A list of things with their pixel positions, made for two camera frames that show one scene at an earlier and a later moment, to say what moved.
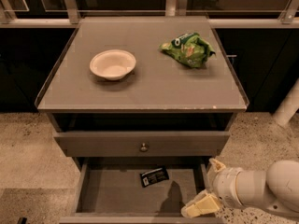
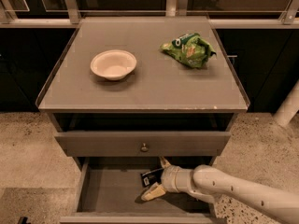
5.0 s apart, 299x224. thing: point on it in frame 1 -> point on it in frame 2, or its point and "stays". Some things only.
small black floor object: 22,220 stays
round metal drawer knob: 144,147 stays
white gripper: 226,184 -> 168,178
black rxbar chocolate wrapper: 153,176 stays
